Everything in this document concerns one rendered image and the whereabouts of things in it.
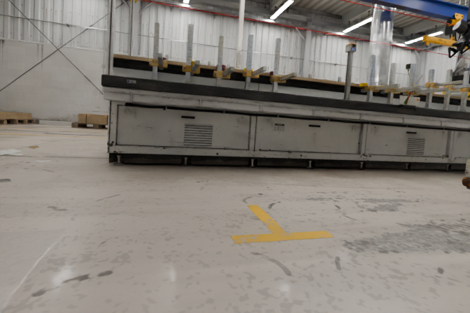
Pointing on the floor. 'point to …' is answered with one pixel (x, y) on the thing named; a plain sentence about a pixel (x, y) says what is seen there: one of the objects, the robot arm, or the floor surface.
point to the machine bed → (188, 131)
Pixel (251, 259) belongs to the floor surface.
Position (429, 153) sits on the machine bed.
